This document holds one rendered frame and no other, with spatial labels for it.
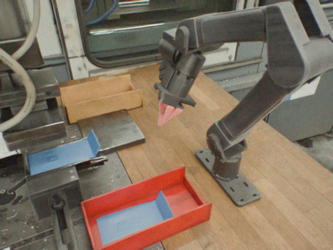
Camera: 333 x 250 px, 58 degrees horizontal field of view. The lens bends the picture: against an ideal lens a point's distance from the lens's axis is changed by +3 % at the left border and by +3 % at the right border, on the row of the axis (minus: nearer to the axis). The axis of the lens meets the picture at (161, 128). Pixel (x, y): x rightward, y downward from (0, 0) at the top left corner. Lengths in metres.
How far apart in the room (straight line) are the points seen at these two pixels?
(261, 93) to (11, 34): 0.44
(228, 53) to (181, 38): 0.86
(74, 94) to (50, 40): 0.29
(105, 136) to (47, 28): 0.54
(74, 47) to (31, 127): 0.70
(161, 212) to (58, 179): 0.23
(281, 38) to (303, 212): 0.42
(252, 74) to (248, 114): 1.10
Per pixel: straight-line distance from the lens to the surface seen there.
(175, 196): 0.71
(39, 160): 0.73
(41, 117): 0.58
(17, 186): 0.82
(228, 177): 0.75
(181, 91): 0.70
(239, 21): 0.57
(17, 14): 0.56
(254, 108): 0.59
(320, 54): 0.51
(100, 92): 1.07
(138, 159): 0.81
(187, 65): 0.69
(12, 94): 0.60
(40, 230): 0.71
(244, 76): 1.67
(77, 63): 1.25
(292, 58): 0.49
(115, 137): 0.85
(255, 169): 0.82
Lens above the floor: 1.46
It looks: 38 degrees down
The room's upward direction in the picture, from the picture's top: straight up
